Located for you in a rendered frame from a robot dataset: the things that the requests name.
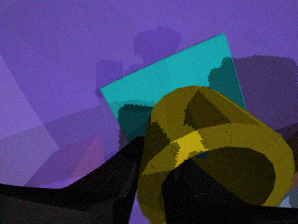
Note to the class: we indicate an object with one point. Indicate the tan flat bar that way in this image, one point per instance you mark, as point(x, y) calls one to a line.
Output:
point(293, 144)

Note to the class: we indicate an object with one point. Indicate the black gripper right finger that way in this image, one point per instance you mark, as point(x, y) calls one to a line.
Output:
point(191, 196)

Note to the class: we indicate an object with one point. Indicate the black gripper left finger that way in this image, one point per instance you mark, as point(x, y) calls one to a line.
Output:
point(104, 196)

